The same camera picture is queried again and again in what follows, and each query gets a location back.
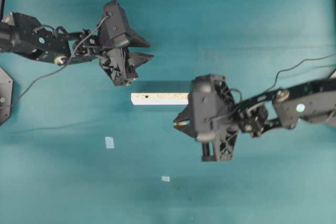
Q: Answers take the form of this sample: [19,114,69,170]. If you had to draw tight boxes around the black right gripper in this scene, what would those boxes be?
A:
[173,74,239,162]

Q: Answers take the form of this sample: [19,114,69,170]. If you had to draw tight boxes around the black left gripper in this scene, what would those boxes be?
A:
[99,28,154,86]

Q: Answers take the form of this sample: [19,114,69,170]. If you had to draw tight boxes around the short wooden dowel rod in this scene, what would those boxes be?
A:
[174,121,188,126]

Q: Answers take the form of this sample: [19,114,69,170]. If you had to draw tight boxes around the white particle board plank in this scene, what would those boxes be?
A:
[131,92,188,105]

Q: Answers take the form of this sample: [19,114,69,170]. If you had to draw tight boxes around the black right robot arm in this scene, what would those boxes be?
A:
[173,74,335,162]

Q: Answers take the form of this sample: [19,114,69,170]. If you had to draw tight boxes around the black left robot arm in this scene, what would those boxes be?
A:
[1,13,154,86]

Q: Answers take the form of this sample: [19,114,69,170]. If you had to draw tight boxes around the small blue tape marker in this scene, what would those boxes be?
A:
[161,176,170,183]

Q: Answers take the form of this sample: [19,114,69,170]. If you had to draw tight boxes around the blue tape piece on table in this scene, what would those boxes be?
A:
[105,136,114,149]

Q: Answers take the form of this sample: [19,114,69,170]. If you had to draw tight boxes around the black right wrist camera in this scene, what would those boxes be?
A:
[188,74,219,143]

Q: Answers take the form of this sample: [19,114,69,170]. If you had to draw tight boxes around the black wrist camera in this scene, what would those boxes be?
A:
[98,0,130,48]
[188,74,219,143]

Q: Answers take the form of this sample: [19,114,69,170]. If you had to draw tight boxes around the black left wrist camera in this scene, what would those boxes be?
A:
[98,0,130,48]

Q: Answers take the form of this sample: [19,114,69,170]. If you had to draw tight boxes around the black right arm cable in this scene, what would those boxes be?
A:
[270,53,336,91]

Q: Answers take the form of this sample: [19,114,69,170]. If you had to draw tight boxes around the grey right base plate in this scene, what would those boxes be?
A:
[329,71,336,78]

